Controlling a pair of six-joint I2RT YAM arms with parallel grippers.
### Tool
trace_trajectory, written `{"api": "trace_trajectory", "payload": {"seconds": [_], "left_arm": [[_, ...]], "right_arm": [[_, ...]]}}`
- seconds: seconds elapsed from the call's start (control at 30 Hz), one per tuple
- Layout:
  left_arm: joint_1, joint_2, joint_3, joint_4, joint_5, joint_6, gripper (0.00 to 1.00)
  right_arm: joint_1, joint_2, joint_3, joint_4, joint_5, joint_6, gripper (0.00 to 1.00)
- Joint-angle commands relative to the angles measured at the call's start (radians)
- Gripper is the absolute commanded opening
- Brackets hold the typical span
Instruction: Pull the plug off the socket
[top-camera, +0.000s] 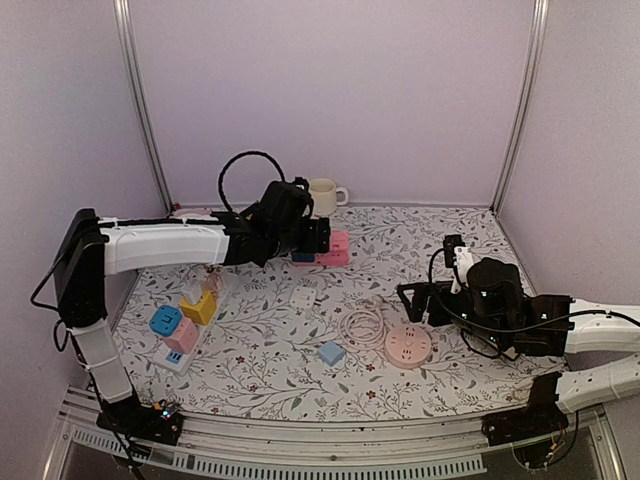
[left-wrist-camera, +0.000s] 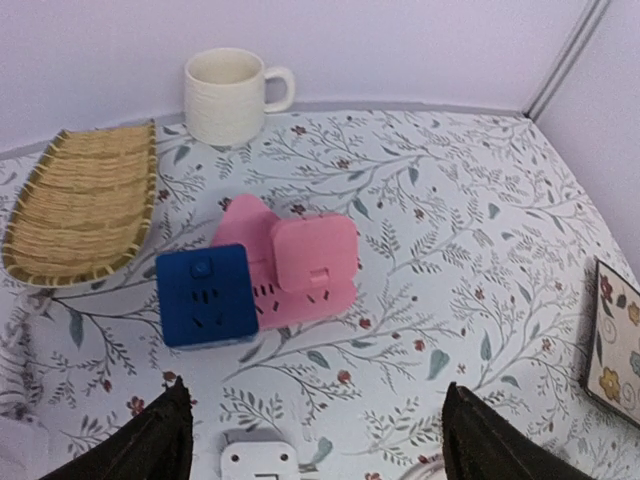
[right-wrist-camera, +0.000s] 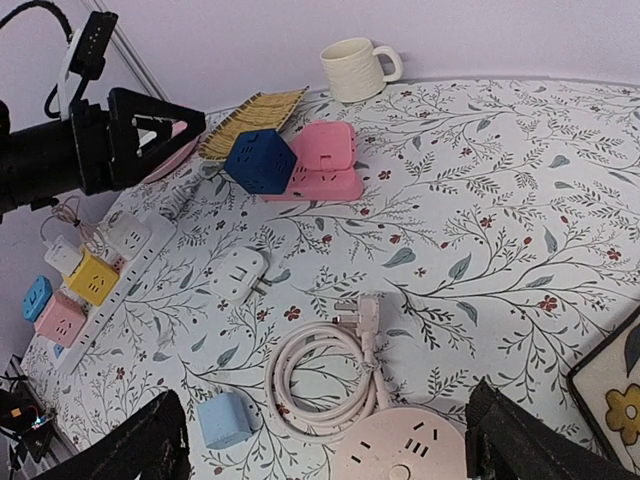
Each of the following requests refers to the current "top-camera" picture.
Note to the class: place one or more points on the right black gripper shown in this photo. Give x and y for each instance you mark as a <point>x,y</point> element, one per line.
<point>437,317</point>

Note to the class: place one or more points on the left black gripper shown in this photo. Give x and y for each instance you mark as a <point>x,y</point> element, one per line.
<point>319,239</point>

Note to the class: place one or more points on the dark blue cube adapter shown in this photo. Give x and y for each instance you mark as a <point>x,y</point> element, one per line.
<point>303,258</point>

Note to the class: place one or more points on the pink power strip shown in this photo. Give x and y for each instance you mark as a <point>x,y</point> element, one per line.
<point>338,254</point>

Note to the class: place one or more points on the light blue plug adapter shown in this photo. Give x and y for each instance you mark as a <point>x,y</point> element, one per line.
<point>331,353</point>

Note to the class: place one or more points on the round pink socket hub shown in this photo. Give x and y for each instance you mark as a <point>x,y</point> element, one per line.
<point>407,346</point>

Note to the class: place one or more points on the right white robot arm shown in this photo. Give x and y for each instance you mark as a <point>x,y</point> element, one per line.
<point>596,327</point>

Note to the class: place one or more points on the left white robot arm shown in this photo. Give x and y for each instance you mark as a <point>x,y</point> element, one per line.
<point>93,248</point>

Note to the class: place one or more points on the white plug adapter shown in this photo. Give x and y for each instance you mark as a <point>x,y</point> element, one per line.
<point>305,298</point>

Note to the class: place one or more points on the cream ceramic mug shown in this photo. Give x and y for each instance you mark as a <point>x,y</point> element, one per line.
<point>327,196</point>

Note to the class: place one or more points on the pink plate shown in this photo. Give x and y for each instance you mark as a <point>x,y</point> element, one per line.
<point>196,213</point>

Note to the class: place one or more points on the yellow cube adapter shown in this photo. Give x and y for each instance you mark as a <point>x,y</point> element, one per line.
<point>202,312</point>

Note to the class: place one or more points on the cyan cube adapter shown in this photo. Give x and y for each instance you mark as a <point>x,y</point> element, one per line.
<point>165,320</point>

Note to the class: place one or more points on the pink cube adapter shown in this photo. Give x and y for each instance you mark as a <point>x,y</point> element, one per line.
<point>184,337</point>

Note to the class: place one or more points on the white power strip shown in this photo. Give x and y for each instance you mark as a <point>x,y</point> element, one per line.
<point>222,284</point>

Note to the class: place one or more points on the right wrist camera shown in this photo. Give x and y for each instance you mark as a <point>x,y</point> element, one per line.
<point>458,258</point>

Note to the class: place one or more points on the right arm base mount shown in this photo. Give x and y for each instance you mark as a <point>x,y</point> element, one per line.
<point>540,416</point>

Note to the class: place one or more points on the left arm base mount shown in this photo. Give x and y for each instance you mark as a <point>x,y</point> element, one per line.
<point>161,422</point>

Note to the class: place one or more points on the left aluminium corner post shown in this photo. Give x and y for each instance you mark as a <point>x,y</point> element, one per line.
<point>125,31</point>

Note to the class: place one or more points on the aluminium corner post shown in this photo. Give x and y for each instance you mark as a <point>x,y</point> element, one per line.
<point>531,67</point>
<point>125,31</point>

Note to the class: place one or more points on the aluminium front rail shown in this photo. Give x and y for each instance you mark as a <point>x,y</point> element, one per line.
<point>441,444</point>

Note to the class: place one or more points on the right aluminium corner post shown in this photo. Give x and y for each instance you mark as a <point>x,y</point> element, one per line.
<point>531,67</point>

